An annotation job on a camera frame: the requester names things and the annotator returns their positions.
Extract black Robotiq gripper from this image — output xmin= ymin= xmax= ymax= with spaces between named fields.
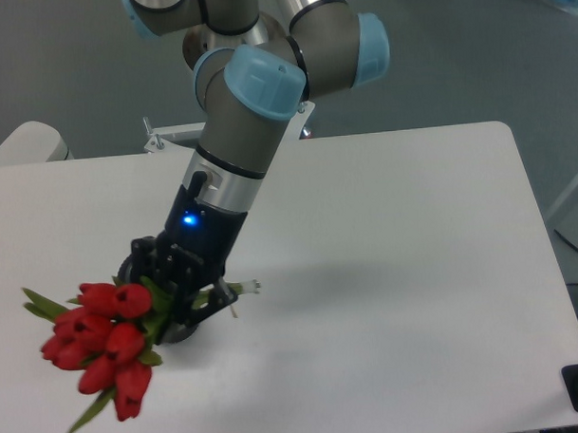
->
xmin=121 ymin=181 xmax=247 ymax=328

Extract red tulip bouquet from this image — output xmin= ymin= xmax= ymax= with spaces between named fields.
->
xmin=23 ymin=277 xmax=261 ymax=433

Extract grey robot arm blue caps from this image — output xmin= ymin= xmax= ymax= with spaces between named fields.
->
xmin=119 ymin=0 xmax=390 ymax=330

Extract dark grey ribbed vase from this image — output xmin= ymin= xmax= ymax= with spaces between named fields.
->
xmin=117 ymin=255 xmax=198 ymax=345

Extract white chair at left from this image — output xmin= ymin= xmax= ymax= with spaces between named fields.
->
xmin=0 ymin=121 xmax=74 ymax=167

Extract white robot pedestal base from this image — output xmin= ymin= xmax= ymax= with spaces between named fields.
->
xmin=137 ymin=15 xmax=318 ymax=154

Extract black cable on floor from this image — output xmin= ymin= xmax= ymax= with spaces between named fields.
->
xmin=552 ymin=226 xmax=578 ymax=261

